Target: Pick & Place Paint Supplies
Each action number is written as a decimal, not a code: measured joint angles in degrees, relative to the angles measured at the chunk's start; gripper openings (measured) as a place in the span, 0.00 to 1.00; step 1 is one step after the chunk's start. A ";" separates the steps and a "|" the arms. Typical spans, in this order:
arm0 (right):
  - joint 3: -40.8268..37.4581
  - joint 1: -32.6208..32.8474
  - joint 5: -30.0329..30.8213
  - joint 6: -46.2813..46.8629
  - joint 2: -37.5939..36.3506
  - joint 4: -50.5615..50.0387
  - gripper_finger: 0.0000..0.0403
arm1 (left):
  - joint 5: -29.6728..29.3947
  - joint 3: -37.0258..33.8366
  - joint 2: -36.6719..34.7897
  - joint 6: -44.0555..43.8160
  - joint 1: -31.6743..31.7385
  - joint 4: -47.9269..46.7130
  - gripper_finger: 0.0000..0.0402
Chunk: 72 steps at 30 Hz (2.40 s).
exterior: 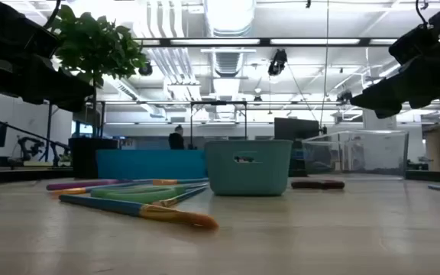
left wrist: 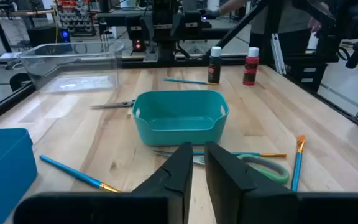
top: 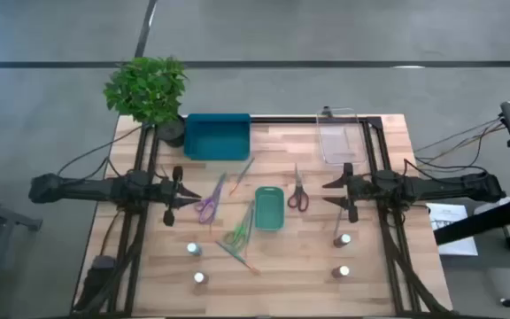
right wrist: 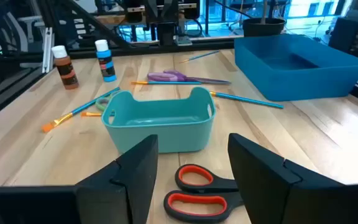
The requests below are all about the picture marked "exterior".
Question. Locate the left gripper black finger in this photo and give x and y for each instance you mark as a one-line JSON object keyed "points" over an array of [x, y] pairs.
{"points": [[34, 93], [75, 93]]}

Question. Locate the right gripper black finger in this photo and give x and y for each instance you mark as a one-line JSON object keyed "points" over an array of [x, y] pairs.
{"points": [[384, 99], [418, 100]]}

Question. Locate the purple scissors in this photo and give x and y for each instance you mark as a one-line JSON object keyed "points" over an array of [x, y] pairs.
{"points": [[78, 185]]}

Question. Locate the thin light blue paintbrush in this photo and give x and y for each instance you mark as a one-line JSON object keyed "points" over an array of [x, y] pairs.
{"points": [[67, 191]]}

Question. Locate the red scissors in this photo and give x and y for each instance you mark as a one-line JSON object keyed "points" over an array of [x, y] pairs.
{"points": [[317, 185]]}

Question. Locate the thick blue paintbrush orange bristles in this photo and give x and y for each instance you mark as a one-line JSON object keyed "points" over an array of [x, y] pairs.
{"points": [[109, 206]]}

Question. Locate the green scissors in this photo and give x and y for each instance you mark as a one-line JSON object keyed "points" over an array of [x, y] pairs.
{"points": [[136, 195]]}

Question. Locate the thin blue orange paintbrush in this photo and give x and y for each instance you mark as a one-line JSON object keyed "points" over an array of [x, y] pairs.
{"points": [[166, 182]]}

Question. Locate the small teal plastic basket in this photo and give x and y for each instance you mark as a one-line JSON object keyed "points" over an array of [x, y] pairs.
{"points": [[248, 179]]}

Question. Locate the black background robot arm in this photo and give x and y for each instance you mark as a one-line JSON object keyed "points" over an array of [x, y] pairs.
{"points": [[29, 147], [56, 153]]}

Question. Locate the green plant in black pot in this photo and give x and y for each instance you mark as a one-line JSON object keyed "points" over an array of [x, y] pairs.
{"points": [[94, 46]]}

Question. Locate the clear plastic container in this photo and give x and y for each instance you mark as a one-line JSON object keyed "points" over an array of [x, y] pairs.
{"points": [[376, 153]]}

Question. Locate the black computer monitor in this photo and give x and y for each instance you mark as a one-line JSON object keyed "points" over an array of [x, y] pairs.
{"points": [[296, 129]]}

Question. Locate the blue rectangular plastic tray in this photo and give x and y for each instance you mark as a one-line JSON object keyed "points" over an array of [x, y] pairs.
{"points": [[147, 164]]}

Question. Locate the person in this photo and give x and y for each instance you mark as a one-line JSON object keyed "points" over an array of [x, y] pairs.
{"points": [[176, 139]]}

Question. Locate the black aluminium table frame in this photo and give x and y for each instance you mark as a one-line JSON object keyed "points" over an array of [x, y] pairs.
{"points": [[21, 175]]}

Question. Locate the round silver ventilation duct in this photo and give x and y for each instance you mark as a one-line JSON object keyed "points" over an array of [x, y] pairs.
{"points": [[229, 15]]}

